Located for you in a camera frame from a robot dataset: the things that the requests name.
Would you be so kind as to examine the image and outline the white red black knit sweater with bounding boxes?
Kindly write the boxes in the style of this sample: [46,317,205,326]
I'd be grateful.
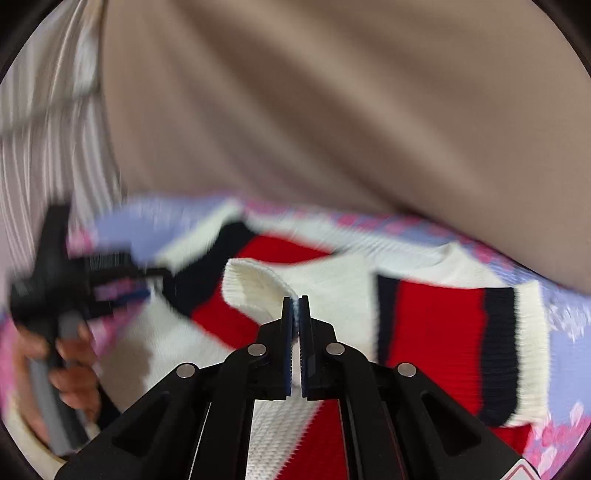
[96,200,550,452]

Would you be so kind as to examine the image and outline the pink floral bed sheet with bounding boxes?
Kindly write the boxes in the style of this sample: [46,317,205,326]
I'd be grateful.
[1,197,590,479]

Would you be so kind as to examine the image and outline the beige draped cloth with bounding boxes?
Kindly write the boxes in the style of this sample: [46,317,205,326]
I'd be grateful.
[101,1,590,292]

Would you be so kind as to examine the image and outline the silvery striped curtain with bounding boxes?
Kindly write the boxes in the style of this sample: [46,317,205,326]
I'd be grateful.
[0,0,123,287]

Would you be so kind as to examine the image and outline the person's left hand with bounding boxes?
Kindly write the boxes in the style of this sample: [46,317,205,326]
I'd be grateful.
[12,325,101,445]

